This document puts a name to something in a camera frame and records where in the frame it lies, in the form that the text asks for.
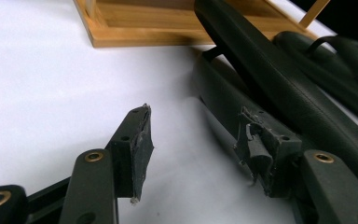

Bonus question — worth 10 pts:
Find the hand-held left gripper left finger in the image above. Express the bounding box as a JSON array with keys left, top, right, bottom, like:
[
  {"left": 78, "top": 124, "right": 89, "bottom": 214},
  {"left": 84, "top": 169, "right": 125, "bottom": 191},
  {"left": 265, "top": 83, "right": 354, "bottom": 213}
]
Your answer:
[{"left": 104, "top": 103, "right": 155, "bottom": 204}]

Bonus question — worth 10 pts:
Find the black leather bag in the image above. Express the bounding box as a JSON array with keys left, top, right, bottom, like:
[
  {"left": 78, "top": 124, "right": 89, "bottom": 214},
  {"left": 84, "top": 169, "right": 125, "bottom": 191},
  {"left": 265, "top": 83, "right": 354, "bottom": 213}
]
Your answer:
[{"left": 193, "top": 0, "right": 358, "bottom": 195}]

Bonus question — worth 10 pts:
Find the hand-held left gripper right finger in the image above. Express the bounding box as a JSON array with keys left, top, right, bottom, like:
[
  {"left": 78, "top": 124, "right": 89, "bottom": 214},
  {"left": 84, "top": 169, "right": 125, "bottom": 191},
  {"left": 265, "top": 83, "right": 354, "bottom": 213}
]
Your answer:
[{"left": 233, "top": 106, "right": 303, "bottom": 198}]

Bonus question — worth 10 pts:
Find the wooden rack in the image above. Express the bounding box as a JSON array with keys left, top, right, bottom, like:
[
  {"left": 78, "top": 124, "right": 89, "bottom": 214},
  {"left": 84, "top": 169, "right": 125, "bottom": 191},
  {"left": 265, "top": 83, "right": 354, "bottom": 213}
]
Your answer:
[{"left": 73, "top": 0, "right": 332, "bottom": 49}]

